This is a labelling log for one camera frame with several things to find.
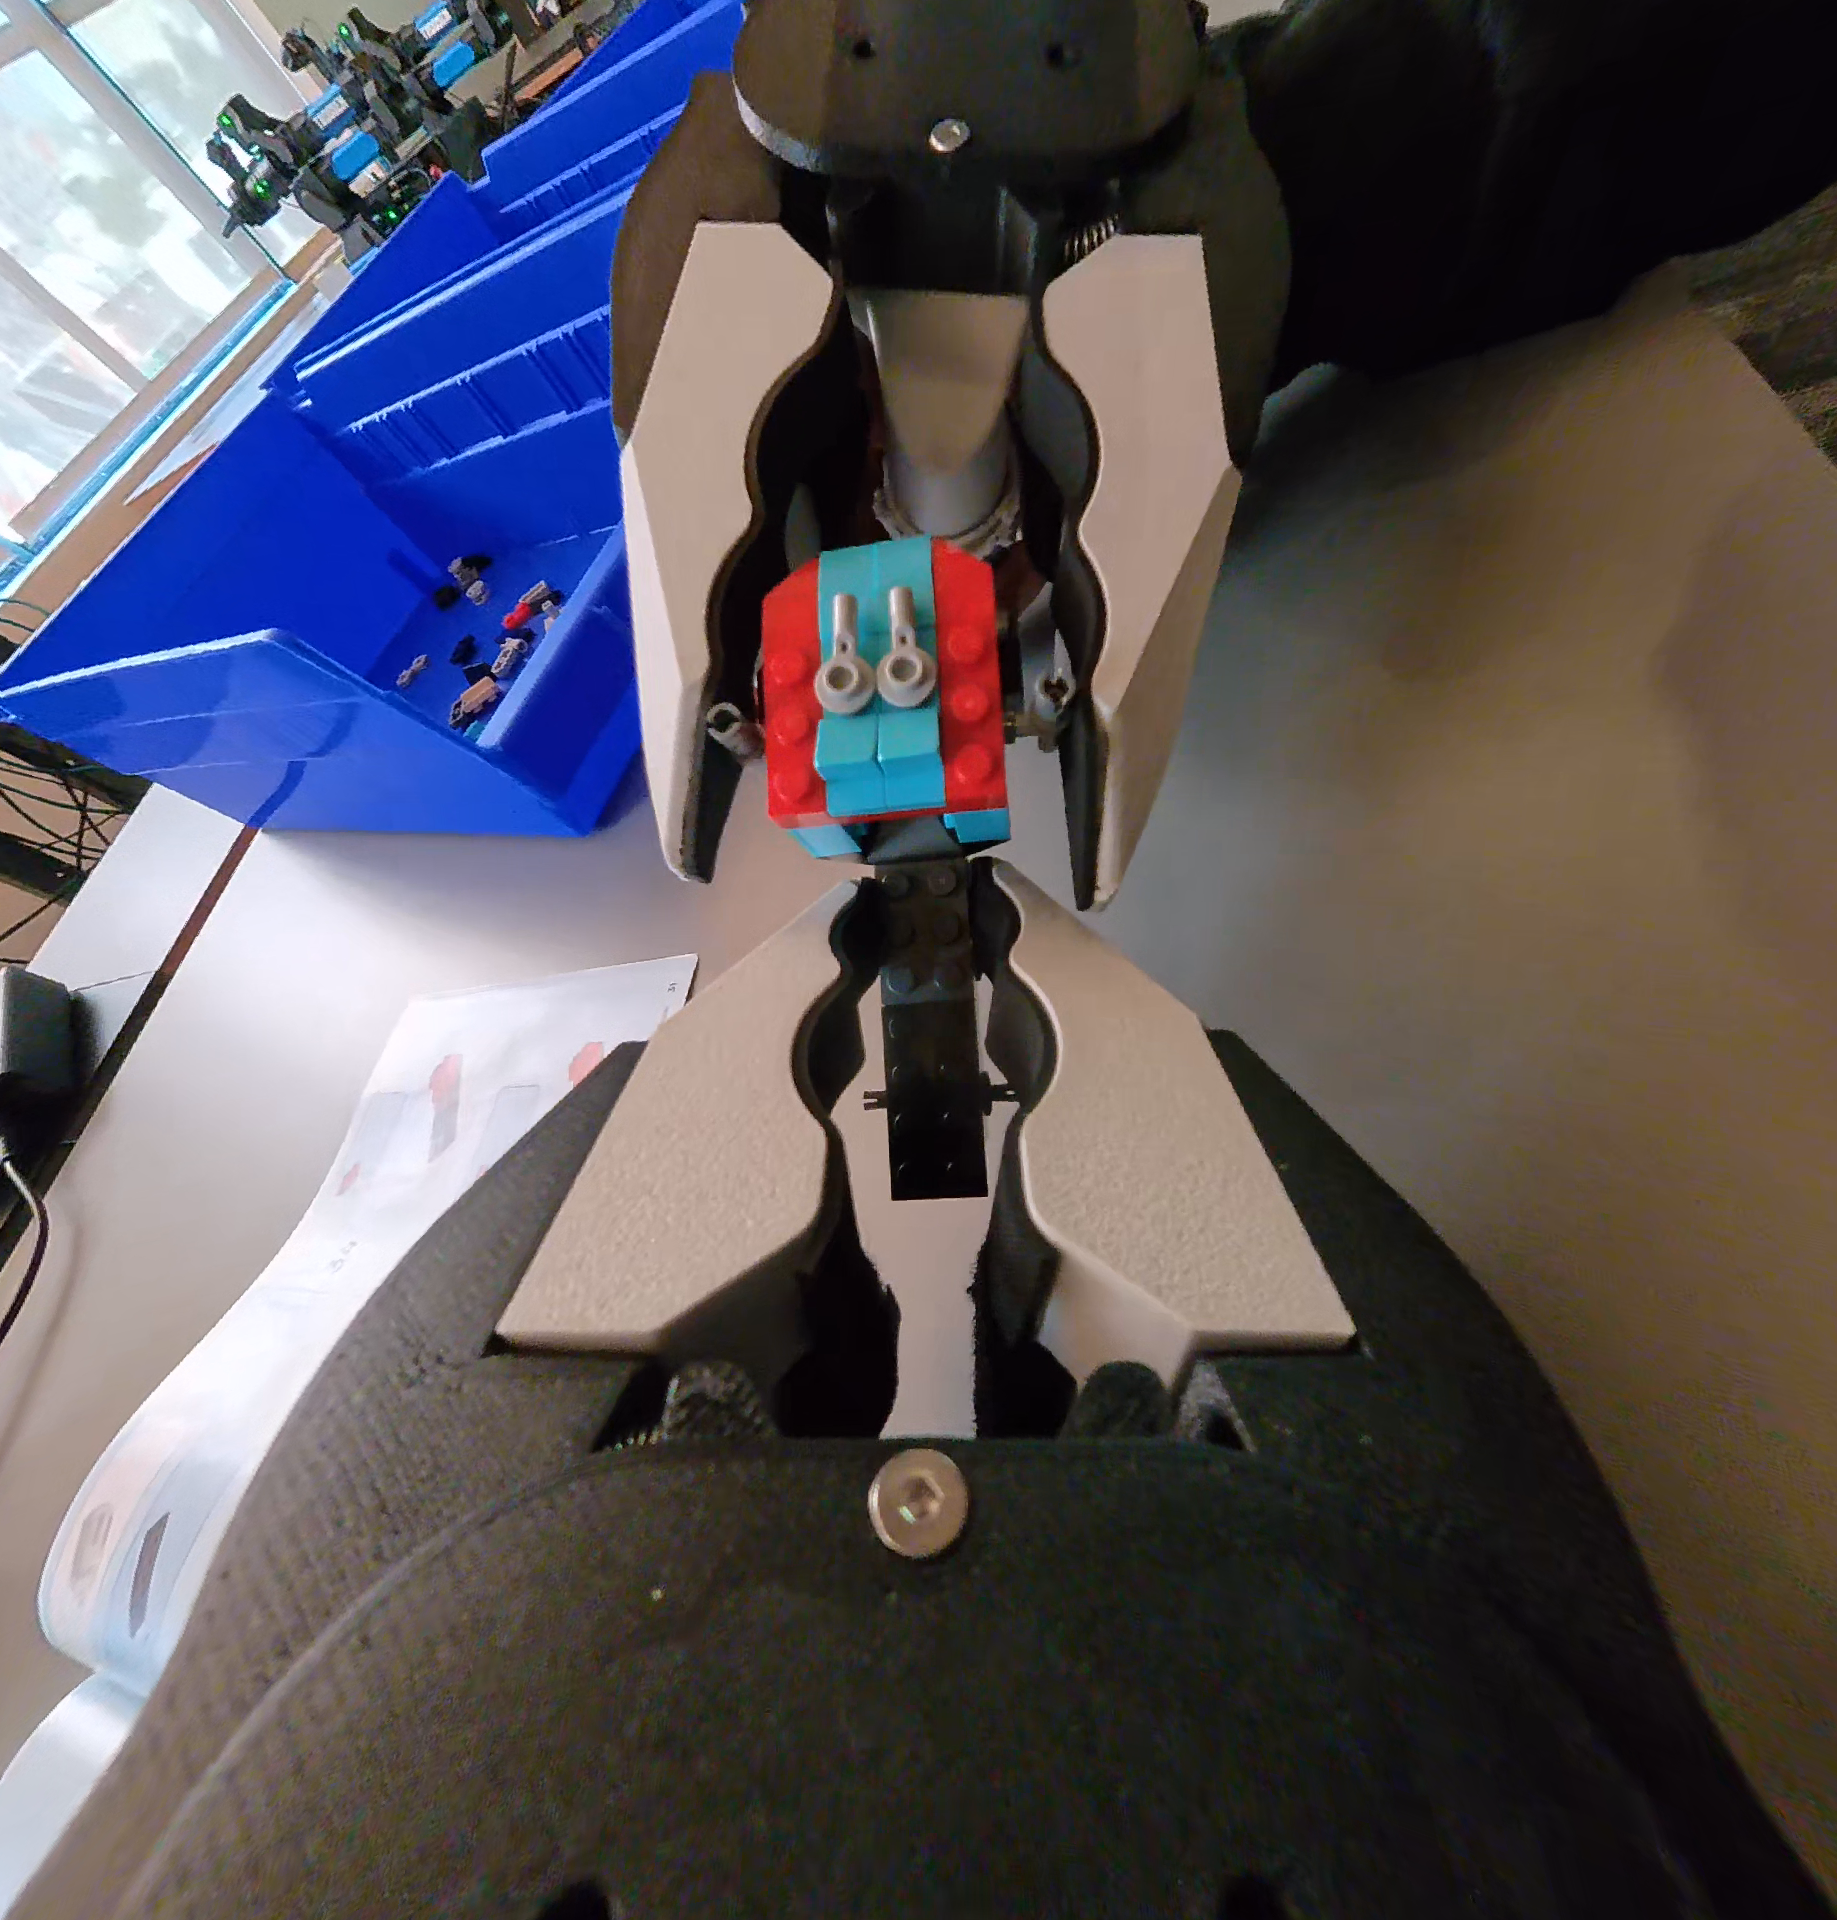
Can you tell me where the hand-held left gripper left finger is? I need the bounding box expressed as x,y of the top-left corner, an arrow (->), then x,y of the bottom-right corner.
492,876 -> 878,1363

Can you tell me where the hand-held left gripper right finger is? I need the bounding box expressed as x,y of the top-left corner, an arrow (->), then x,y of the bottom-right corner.
966,861 -> 1363,1415

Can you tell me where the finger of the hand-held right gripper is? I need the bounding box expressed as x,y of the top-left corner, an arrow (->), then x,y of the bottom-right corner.
616,214 -> 855,888
1005,230 -> 1250,916

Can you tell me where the red teal toy brick model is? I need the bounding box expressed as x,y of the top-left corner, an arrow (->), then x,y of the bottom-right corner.
712,536 -> 1083,1204

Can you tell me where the person's right forearm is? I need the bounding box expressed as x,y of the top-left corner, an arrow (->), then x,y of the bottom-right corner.
1201,0 -> 1837,390

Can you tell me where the grey desk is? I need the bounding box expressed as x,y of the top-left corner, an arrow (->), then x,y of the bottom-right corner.
0,306 -> 1837,1920

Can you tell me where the white instruction booklet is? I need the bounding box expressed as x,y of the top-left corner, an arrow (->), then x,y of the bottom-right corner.
0,952 -> 702,1920

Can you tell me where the pile of small toy bricks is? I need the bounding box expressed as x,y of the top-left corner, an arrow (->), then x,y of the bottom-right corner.
390,548 -> 569,738

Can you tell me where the empty blue plastic bin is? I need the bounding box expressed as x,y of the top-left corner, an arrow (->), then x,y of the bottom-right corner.
262,162 -> 638,504
465,0 -> 750,203

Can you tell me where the row of black-blue robot arms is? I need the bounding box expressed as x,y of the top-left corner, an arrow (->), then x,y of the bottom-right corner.
202,0 -> 563,244

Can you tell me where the blue bin holding small bricks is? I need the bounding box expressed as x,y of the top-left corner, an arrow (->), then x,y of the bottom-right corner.
0,432 -> 668,841

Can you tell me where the large grid window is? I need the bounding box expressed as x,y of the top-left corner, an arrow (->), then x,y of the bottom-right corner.
0,0 -> 342,579

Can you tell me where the black power adapter box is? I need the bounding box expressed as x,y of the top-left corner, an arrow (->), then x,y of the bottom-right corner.
0,967 -> 86,1223

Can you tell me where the black cable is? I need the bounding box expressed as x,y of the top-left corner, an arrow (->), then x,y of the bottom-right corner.
0,1111 -> 55,1413

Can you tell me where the bundle of black cables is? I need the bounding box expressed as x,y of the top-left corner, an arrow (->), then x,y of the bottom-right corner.
0,597 -> 158,938

